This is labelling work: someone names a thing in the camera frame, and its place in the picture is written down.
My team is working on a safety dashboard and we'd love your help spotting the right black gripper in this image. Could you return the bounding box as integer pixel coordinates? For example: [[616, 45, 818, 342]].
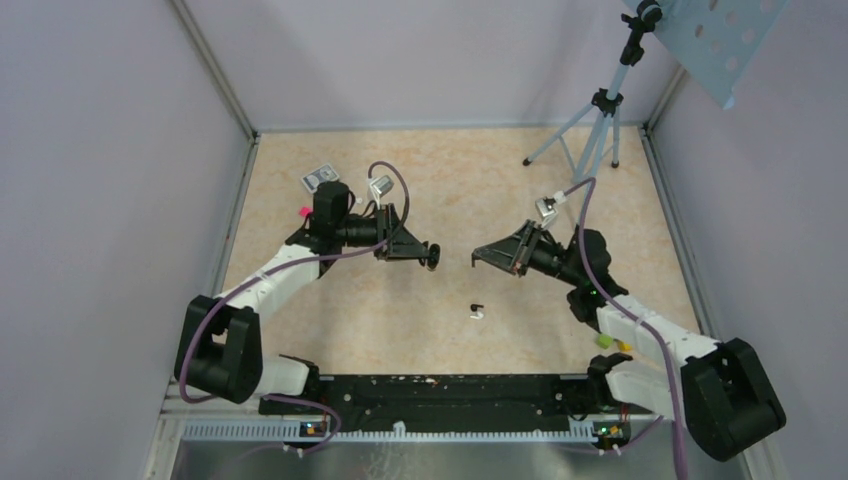
[[474, 219, 583, 287]]

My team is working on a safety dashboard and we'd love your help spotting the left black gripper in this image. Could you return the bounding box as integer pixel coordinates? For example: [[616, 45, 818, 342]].
[[336, 202, 429, 261]]

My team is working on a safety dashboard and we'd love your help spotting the black round charging case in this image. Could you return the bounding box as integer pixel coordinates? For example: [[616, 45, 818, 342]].
[[424, 243, 441, 271]]

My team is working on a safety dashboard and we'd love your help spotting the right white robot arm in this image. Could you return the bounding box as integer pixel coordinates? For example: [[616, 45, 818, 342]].
[[471, 221, 787, 461]]

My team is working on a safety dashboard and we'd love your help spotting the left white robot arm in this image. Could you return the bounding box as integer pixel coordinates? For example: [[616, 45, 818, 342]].
[[174, 181, 441, 414]]

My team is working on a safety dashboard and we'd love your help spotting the black and white earbud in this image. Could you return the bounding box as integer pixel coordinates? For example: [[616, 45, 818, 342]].
[[470, 303, 485, 320]]

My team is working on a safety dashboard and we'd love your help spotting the grey card box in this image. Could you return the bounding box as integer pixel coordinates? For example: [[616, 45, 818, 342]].
[[300, 163, 340, 194]]

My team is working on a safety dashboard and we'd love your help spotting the green cube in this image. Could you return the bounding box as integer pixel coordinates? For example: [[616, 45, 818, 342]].
[[595, 333, 616, 350]]

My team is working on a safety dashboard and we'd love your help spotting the grey tripod stand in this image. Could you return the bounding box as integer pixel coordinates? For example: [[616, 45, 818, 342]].
[[522, 1, 664, 184]]

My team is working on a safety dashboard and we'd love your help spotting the perforated blue metal plate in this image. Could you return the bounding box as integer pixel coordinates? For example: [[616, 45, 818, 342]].
[[624, 0, 789, 110]]

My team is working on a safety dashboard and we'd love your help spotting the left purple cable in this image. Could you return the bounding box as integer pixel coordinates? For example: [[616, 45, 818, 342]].
[[177, 160, 412, 458]]

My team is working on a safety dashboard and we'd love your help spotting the purple cable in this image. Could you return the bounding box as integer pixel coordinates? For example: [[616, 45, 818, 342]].
[[563, 177, 690, 480], [177, 160, 412, 458]]

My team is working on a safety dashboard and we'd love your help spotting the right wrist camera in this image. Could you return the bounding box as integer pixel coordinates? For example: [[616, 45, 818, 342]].
[[535, 190, 568, 230]]

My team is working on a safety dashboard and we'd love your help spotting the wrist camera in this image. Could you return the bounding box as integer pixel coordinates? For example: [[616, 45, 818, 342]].
[[535, 190, 568, 230], [367, 175, 394, 209]]

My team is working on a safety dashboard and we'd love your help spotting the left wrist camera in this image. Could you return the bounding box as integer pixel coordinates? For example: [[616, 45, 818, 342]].
[[367, 175, 394, 209]]

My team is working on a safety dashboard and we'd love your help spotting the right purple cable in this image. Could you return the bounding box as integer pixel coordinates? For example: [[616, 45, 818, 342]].
[[563, 177, 690, 480]]

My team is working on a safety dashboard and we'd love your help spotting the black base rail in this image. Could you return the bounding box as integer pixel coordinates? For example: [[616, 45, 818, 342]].
[[258, 374, 645, 433]]

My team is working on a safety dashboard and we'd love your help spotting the white comb cable duct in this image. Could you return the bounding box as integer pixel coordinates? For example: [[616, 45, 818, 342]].
[[182, 420, 597, 443]]

